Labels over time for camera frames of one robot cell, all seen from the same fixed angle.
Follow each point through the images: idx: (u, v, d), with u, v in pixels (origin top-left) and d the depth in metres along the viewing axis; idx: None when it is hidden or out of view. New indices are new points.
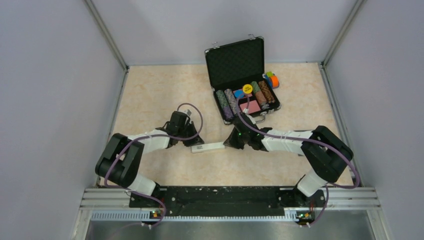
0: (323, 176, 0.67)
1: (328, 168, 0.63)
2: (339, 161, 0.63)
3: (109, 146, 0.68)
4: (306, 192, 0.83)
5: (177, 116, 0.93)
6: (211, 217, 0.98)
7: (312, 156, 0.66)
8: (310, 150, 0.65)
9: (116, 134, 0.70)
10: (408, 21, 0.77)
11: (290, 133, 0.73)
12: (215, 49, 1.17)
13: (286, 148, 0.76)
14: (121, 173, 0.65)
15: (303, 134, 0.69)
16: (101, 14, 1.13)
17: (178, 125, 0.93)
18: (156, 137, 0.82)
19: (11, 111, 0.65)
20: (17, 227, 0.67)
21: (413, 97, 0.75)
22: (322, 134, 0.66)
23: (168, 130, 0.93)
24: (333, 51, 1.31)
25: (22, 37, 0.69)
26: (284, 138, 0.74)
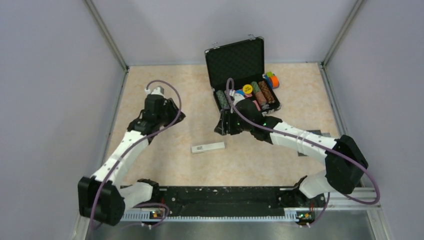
0: (335, 187, 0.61)
1: (348, 183, 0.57)
2: (358, 174, 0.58)
3: (81, 195, 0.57)
4: (308, 194, 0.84)
5: (150, 102, 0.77)
6: (211, 217, 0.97)
7: (333, 167, 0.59)
8: (336, 163, 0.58)
9: (83, 179, 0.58)
10: (408, 21, 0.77)
11: (308, 136, 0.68)
12: (215, 49, 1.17)
13: (298, 149, 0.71)
14: (108, 216, 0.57)
15: (324, 141, 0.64)
16: (101, 14, 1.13)
17: (155, 111, 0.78)
18: (129, 153, 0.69)
19: (11, 111, 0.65)
20: (16, 227, 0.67)
21: (413, 96, 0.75)
22: (346, 145, 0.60)
23: (146, 121, 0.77)
24: (333, 51, 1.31)
25: (22, 37, 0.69)
26: (302, 140, 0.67)
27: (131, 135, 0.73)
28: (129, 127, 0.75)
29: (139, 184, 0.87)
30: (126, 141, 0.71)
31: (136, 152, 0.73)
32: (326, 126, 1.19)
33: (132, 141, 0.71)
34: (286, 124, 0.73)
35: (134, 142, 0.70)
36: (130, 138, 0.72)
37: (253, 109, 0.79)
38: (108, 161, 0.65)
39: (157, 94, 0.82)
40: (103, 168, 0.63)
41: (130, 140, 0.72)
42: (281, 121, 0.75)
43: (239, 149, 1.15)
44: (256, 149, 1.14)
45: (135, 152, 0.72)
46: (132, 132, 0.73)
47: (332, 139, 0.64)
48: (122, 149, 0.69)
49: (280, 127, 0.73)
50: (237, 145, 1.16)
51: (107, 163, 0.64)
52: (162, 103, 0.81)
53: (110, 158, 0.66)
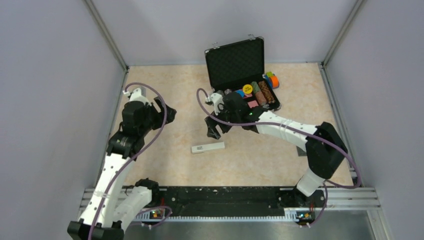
0: (317, 171, 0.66)
1: (328, 167, 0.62)
2: (337, 159, 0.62)
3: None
4: (305, 191, 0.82)
5: (127, 115, 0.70)
6: (211, 217, 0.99)
7: (314, 153, 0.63)
8: (315, 149, 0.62)
9: (70, 225, 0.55)
10: (408, 21, 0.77)
11: (291, 123, 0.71)
12: (215, 49, 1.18)
13: (283, 137, 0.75)
14: None
15: (305, 128, 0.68)
16: (101, 14, 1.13)
17: (135, 123, 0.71)
18: (113, 185, 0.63)
19: (11, 111, 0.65)
20: (16, 227, 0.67)
21: (413, 96, 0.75)
22: (326, 131, 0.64)
23: (126, 138, 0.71)
24: (333, 51, 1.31)
25: (23, 37, 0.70)
26: (284, 128, 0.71)
27: (112, 160, 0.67)
28: (109, 149, 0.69)
29: (136, 189, 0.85)
30: (108, 169, 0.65)
31: (122, 178, 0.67)
32: None
33: (115, 169, 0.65)
34: (270, 113, 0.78)
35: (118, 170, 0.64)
36: (111, 165, 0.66)
37: (238, 100, 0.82)
38: (93, 199, 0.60)
39: (134, 103, 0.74)
40: (89, 208, 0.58)
41: (111, 167, 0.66)
42: (266, 110, 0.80)
43: (239, 149, 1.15)
44: (256, 149, 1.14)
45: (121, 179, 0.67)
46: (112, 156, 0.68)
47: (313, 126, 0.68)
48: (104, 183, 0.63)
49: (265, 116, 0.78)
50: (237, 145, 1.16)
51: (93, 201, 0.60)
52: (140, 112, 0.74)
53: (93, 195, 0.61)
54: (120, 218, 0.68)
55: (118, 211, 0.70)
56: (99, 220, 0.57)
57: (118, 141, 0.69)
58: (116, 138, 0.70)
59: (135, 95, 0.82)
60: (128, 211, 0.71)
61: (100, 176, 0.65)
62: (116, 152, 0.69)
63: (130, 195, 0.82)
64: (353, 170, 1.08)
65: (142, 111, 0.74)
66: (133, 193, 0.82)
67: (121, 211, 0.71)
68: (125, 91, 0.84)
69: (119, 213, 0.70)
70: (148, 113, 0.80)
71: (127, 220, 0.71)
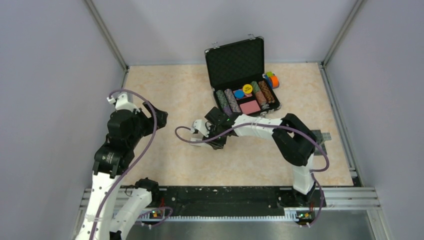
0: (290, 160, 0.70)
1: (296, 152, 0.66)
2: (307, 148, 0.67)
3: None
4: (301, 189, 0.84)
5: (114, 126, 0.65)
6: (211, 217, 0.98)
7: (282, 143, 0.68)
8: (282, 138, 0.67)
9: None
10: (408, 21, 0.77)
11: (260, 120, 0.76)
12: (215, 49, 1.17)
13: (257, 135, 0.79)
14: None
15: (272, 122, 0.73)
16: (101, 14, 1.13)
17: (122, 135, 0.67)
18: (104, 206, 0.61)
19: (11, 110, 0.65)
20: (16, 227, 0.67)
21: (413, 96, 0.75)
22: (290, 122, 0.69)
23: (114, 152, 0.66)
24: (333, 51, 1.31)
25: (22, 37, 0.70)
26: (255, 125, 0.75)
27: (100, 180, 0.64)
28: (95, 167, 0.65)
29: (136, 192, 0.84)
30: (98, 189, 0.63)
31: (115, 196, 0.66)
32: (327, 126, 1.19)
33: (104, 190, 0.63)
34: (242, 116, 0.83)
35: (107, 191, 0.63)
36: (100, 186, 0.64)
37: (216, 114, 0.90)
38: (85, 223, 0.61)
39: (119, 113, 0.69)
40: (83, 232, 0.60)
41: (100, 187, 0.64)
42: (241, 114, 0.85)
43: (240, 149, 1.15)
44: (256, 149, 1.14)
45: (114, 197, 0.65)
46: (99, 175, 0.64)
47: (279, 119, 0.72)
48: (95, 205, 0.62)
49: (239, 119, 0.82)
50: (237, 145, 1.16)
51: (86, 224, 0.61)
52: (128, 124, 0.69)
53: (85, 218, 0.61)
54: (120, 227, 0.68)
55: (118, 219, 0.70)
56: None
57: (104, 156, 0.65)
58: (102, 153, 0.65)
59: (120, 102, 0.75)
60: (128, 219, 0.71)
61: (90, 197, 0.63)
62: (103, 170, 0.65)
63: (130, 198, 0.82)
64: (353, 170, 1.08)
65: (129, 122, 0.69)
66: (132, 197, 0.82)
67: (120, 219, 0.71)
68: (109, 98, 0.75)
69: (119, 222, 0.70)
70: (138, 121, 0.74)
71: (128, 227, 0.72)
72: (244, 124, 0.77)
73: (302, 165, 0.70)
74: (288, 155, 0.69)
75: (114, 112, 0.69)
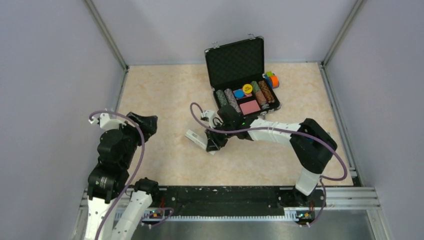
0: (309, 167, 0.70)
1: (315, 159, 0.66)
2: (326, 155, 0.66)
3: None
4: (304, 190, 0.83)
5: (104, 152, 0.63)
6: (211, 217, 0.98)
7: (300, 149, 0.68)
8: (300, 143, 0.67)
9: None
10: (408, 20, 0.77)
11: (277, 125, 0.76)
12: (215, 49, 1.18)
13: (272, 139, 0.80)
14: None
15: (290, 126, 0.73)
16: (101, 13, 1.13)
17: (114, 159, 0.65)
18: (102, 230, 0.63)
19: (11, 109, 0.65)
20: (16, 227, 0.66)
21: (414, 96, 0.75)
22: (310, 127, 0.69)
23: (108, 175, 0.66)
24: (333, 51, 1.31)
25: (21, 36, 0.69)
26: (272, 130, 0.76)
27: (95, 205, 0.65)
28: (90, 191, 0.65)
29: (136, 196, 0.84)
30: (94, 214, 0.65)
31: (113, 214, 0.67)
32: (327, 126, 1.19)
33: (100, 214, 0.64)
34: (258, 120, 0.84)
35: (103, 215, 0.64)
36: (96, 210, 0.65)
37: (232, 114, 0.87)
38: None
39: (110, 135, 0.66)
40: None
41: (96, 212, 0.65)
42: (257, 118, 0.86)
43: (239, 149, 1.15)
44: (256, 149, 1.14)
45: (111, 218, 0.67)
46: (94, 200, 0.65)
47: (296, 124, 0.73)
48: (93, 230, 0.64)
49: (256, 123, 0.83)
50: (237, 145, 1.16)
51: None
52: (120, 145, 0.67)
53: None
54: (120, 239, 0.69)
55: (118, 230, 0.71)
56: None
57: (98, 181, 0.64)
58: (96, 177, 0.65)
59: (104, 121, 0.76)
60: (128, 228, 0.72)
61: (88, 222, 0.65)
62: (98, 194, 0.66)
63: (130, 203, 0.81)
64: (353, 170, 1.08)
65: (120, 143, 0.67)
66: (132, 202, 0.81)
67: (121, 229, 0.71)
68: (91, 120, 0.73)
69: (119, 232, 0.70)
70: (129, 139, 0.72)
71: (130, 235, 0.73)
72: (261, 128, 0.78)
73: (321, 172, 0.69)
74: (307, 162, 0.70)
75: (104, 134, 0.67)
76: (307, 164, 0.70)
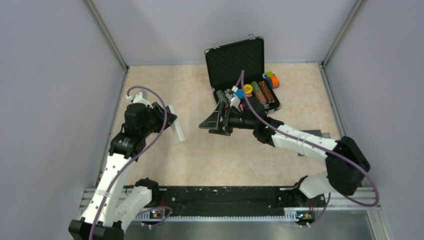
0: (339, 188, 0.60)
1: (350, 185, 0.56)
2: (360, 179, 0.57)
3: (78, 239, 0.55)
4: (308, 193, 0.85)
5: (130, 116, 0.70)
6: (211, 217, 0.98)
7: (334, 170, 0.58)
8: (337, 164, 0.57)
9: (72, 222, 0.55)
10: (408, 20, 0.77)
11: (309, 137, 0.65)
12: (215, 49, 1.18)
13: (298, 150, 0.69)
14: None
15: (325, 143, 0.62)
16: (101, 14, 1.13)
17: (137, 124, 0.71)
18: (115, 185, 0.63)
19: (12, 111, 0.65)
20: (16, 228, 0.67)
21: (413, 97, 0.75)
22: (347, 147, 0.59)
23: (129, 138, 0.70)
24: (333, 51, 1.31)
25: (23, 38, 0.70)
26: (302, 142, 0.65)
27: (114, 159, 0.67)
28: (111, 149, 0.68)
29: (136, 189, 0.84)
30: (110, 168, 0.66)
31: (123, 181, 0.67)
32: (326, 126, 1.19)
33: (117, 169, 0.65)
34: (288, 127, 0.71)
35: (119, 170, 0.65)
36: (114, 165, 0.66)
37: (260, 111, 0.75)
38: (95, 198, 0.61)
39: (137, 104, 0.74)
40: (90, 207, 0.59)
41: (113, 167, 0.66)
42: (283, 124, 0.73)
43: (239, 149, 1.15)
44: (256, 149, 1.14)
45: (122, 181, 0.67)
46: (115, 155, 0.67)
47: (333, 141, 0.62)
48: (106, 182, 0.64)
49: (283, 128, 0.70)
50: (237, 145, 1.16)
51: (94, 201, 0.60)
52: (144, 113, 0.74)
53: (95, 194, 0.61)
54: (120, 218, 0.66)
55: (118, 211, 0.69)
56: (100, 218, 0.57)
57: (120, 141, 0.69)
58: (119, 139, 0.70)
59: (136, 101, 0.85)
60: (128, 212, 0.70)
61: (103, 175, 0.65)
62: (117, 152, 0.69)
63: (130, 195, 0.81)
64: None
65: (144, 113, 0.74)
66: (133, 193, 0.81)
67: (121, 210, 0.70)
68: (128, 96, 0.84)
69: (119, 213, 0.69)
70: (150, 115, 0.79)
71: (128, 220, 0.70)
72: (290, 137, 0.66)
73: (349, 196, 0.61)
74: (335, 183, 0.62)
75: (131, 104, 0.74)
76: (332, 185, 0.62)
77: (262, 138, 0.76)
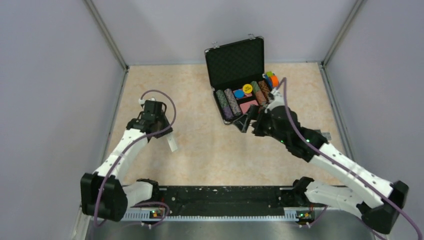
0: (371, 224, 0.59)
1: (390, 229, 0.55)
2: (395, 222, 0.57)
3: (83, 193, 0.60)
4: (311, 198, 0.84)
5: (151, 104, 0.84)
6: (211, 217, 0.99)
7: (382, 216, 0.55)
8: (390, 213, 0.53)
9: (86, 174, 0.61)
10: (408, 20, 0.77)
11: (362, 173, 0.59)
12: (215, 49, 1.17)
13: (340, 177, 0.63)
14: (110, 212, 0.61)
15: (381, 186, 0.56)
16: (101, 13, 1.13)
17: (154, 113, 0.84)
18: (130, 149, 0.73)
19: (11, 111, 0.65)
20: (16, 227, 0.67)
21: (413, 97, 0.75)
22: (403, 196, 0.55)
23: (144, 121, 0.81)
24: (333, 51, 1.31)
25: (22, 38, 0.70)
26: (354, 176, 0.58)
27: (131, 132, 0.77)
28: (129, 125, 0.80)
29: (142, 181, 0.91)
30: (126, 139, 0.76)
31: (135, 152, 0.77)
32: (326, 126, 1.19)
33: (132, 139, 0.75)
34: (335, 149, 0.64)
35: (134, 139, 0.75)
36: (130, 136, 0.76)
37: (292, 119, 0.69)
38: (110, 157, 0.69)
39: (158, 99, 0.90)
40: (105, 164, 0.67)
41: (129, 138, 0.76)
42: (327, 142, 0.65)
43: (239, 149, 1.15)
44: (256, 149, 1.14)
45: (134, 152, 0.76)
46: (131, 130, 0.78)
47: (388, 184, 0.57)
48: (122, 147, 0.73)
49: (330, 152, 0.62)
50: (237, 145, 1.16)
51: (109, 159, 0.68)
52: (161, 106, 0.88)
53: (111, 154, 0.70)
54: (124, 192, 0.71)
55: None
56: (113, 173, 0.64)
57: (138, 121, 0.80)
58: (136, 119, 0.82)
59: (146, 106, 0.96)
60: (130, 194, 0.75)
61: (119, 143, 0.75)
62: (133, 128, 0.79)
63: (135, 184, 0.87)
64: None
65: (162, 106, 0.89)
66: (138, 183, 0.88)
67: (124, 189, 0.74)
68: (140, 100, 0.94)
69: None
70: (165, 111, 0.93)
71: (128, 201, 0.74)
72: (339, 166, 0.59)
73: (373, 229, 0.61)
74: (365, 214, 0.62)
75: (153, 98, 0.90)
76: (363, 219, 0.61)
77: (297, 154, 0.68)
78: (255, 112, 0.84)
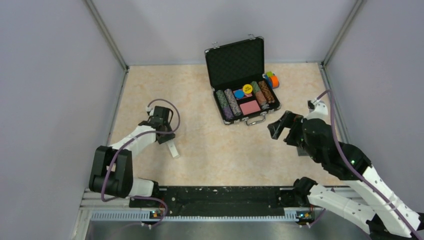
0: None
1: None
2: None
3: (95, 164, 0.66)
4: (312, 200, 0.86)
5: (160, 110, 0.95)
6: (211, 217, 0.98)
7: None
8: None
9: (101, 146, 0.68)
10: (409, 20, 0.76)
11: (399, 205, 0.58)
12: (215, 49, 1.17)
13: (370, 200, 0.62)
14: (117, 186, 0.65)
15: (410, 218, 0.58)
16: (101, 13, 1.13)
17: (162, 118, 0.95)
18: (142, 136, 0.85)
19: (10, 111, 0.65)
20: (16, 228, 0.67)
21: (414, 97, 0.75)
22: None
23: (153, 123, 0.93)
24: (333, 51, 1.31)
25: (21, 38, 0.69)
26: (392, 209, 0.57)
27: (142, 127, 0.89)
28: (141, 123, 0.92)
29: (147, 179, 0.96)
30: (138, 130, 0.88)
31: (145, 140, 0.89)
32: None
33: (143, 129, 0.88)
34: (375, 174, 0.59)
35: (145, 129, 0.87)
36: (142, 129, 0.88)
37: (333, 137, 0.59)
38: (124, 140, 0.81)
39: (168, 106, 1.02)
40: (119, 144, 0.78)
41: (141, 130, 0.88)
42: (370, 165, 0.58)
43: (239, 149, 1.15)
44: (256, 149, 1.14)
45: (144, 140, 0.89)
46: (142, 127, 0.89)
47: (417, 217, 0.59)
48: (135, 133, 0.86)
49: (373, 178, 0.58)
50: (237, 145, 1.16)
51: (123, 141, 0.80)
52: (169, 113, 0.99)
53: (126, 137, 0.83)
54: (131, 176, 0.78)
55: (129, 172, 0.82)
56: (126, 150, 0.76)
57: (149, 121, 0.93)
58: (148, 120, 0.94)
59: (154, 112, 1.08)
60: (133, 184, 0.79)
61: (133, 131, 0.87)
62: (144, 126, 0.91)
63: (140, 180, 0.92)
64: None
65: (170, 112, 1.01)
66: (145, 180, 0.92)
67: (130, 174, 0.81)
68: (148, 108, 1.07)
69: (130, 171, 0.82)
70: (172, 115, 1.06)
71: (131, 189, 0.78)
72: (382, 197, 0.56)
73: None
74: (375, 230, 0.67)
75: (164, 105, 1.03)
76: (374, 236, 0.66)
77: (335, 173, 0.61)
78: (290, 119, 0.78)
